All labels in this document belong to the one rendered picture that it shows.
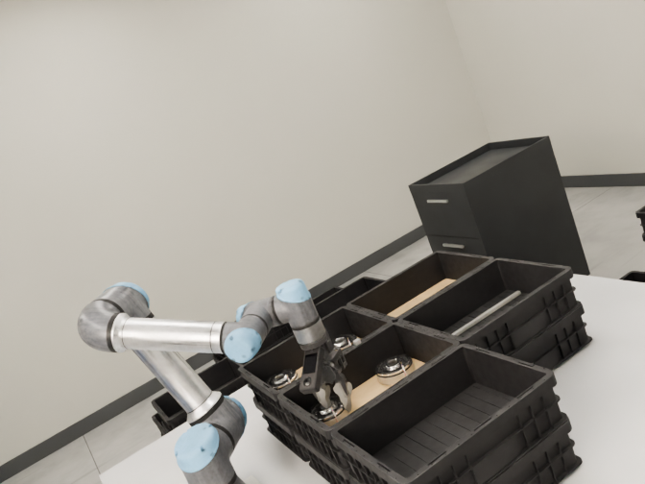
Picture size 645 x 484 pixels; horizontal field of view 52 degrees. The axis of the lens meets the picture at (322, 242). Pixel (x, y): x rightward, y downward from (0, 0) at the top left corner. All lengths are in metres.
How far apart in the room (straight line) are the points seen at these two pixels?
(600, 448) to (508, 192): 1.97
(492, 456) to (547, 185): 2.35
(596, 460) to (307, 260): 3.82
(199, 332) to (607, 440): 0.93
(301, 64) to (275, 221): 1.20
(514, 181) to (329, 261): 2.20
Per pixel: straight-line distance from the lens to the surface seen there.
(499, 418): 1.35
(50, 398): 4.78
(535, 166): 3.49
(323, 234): 5.18
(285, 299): 1.59
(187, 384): 1.81
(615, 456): 1.57
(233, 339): 1.50
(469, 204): 3.21
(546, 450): 1.46
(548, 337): 1.83
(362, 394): 1.80
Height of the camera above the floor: 1.66
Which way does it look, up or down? 14 degrees down
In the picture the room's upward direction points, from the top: 22 degrees counter-clockwise
